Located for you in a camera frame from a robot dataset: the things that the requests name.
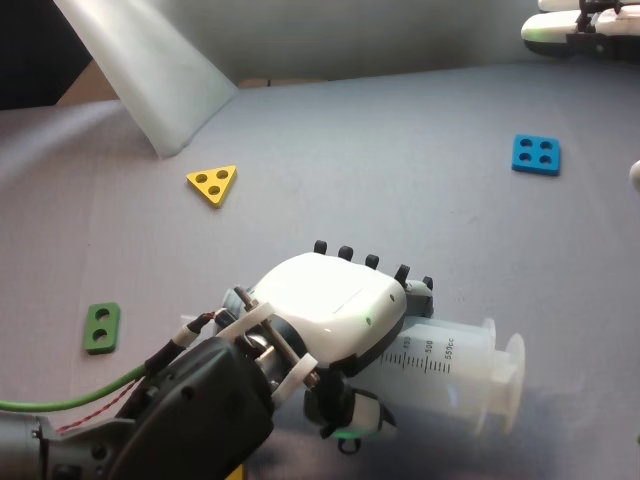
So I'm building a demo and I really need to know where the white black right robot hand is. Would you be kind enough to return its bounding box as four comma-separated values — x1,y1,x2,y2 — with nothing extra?
519,0,640,194

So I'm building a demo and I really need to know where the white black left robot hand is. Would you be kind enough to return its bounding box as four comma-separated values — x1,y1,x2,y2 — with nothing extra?
249,239,436,455

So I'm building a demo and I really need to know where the large translucent plastic syringe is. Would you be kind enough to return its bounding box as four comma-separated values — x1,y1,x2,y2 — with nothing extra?
178,312,527,437

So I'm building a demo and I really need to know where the grey table cloth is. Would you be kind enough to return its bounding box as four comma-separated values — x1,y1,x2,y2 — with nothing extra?
0,62,640,480

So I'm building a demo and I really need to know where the blue square four-hole block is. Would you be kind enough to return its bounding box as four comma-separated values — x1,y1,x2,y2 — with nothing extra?
510,133,562,178

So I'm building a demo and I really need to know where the yellow triangle three-hole block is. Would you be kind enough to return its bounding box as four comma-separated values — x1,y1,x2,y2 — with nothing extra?
185,164,239,209

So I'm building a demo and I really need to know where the green two-hole block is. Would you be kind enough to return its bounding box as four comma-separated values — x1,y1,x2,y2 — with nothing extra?
82,301,122,356

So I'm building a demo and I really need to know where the red twisted wire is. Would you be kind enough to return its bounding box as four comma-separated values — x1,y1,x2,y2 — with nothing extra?
56,378,144,434

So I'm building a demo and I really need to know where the green cable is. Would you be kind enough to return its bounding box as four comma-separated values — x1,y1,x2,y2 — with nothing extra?
0,362,151,414

